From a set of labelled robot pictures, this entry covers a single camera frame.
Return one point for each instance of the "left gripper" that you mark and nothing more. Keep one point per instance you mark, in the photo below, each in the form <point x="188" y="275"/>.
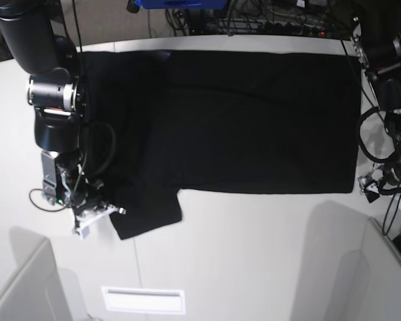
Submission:
<point x="388" y="173"/>

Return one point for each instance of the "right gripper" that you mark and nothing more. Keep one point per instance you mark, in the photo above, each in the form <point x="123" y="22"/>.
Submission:
<point x="65" y="183"/>

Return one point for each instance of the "black T-shirt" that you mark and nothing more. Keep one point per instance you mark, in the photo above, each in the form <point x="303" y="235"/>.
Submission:
<point x="219" y="121"/>

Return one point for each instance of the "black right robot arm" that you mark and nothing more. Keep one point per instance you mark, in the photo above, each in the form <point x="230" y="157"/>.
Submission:
<point x="59" y="92"/>

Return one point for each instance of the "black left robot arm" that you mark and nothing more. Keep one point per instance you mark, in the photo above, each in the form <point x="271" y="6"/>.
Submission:
<point x="379" y="54"/>

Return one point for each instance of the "left grey divider panel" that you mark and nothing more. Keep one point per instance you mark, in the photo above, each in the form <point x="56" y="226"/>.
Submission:
<point x="34" y="291"/>

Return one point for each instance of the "grey divider panel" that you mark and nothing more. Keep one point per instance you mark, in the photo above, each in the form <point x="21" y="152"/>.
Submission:
<point x="374" y="290"/>
<point x="34" y="291"/>

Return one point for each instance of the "right grey divider panel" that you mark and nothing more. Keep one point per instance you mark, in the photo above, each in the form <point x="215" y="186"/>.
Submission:
<point x="374" y="290"/>

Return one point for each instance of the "blue box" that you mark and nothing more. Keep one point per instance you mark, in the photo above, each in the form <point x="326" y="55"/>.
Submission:
<point x="181" y="4"/>

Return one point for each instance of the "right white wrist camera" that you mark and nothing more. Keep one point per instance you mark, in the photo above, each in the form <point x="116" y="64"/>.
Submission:
<point x="81" y="226"/>

